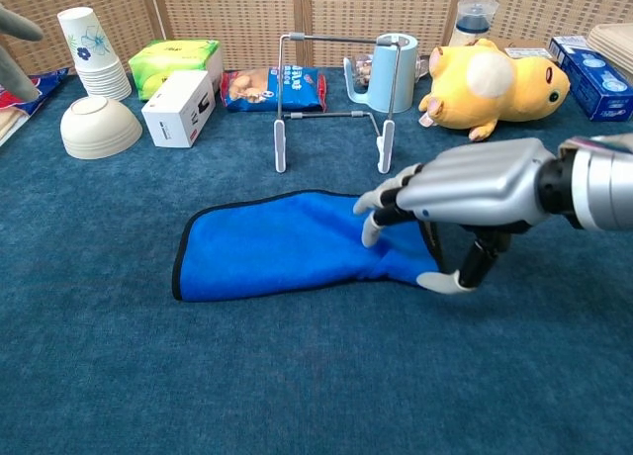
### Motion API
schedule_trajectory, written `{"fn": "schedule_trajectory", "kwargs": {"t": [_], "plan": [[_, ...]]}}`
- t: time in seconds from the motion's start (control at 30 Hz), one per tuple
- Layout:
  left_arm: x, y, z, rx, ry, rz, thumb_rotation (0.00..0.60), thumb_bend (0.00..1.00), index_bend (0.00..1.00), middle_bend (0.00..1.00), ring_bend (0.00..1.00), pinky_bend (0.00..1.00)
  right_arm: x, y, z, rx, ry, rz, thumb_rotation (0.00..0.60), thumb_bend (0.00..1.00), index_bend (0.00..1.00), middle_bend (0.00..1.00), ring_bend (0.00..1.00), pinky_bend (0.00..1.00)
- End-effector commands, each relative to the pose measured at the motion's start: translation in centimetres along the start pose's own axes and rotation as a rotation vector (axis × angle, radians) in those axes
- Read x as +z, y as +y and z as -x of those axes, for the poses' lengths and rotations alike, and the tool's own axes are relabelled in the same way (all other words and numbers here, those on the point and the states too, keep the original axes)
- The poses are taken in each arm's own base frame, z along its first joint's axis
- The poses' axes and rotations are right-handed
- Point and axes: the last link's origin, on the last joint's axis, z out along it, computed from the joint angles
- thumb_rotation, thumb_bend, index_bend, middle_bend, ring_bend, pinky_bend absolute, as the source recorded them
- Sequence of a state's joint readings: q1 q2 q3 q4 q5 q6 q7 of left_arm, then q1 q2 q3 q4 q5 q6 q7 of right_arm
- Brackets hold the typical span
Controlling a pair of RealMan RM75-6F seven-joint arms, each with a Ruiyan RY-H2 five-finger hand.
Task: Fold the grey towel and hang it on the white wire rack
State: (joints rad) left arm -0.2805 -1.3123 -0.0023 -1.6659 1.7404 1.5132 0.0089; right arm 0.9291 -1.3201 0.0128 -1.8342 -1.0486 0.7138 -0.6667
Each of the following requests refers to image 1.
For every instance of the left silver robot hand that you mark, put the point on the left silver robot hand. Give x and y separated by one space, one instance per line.
15 74

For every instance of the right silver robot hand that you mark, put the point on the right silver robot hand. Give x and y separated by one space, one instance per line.
475 188

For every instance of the grey and blue cloth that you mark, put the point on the grey and blue cloth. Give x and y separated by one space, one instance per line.
277 247

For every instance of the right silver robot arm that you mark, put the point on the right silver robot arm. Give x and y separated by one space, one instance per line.
598 188

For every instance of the rubber gloves package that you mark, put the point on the rubber gloves package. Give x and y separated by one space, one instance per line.
12 116

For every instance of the stack of paper cups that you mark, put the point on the stack of paper cups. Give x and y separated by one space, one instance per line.
91 44

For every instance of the yellow plush toy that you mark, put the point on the yellow plush toy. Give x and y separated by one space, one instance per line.
475 104

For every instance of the upturned beige bowl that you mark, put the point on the upturned beige bowl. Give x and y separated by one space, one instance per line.
99 128

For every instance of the light blue mug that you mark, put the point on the light blue mug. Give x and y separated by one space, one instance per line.
406 79

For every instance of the brown cardboard box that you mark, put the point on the brown cardboard box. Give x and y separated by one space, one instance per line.
524 47

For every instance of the green tissue box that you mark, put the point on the green tissue box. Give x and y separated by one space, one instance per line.
168 59

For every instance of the blue and white box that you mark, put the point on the blue and white box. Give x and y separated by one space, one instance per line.
598 89

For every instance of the jar with clear lid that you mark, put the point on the jar with clear lid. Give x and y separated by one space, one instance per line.
472 27

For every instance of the white cardboard box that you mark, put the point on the white cardboard box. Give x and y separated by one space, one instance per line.
173 109

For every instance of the beige lidded food container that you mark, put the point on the beige lidded food container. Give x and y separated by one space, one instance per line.
618 39

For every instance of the woven folding screen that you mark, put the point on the woven folding screen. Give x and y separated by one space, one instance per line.
237 15

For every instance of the blue biscuit bag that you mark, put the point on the blue biscuit bag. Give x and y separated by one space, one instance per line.
252 89

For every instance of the blue table cloth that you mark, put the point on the blue table cloth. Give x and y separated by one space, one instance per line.
198 376

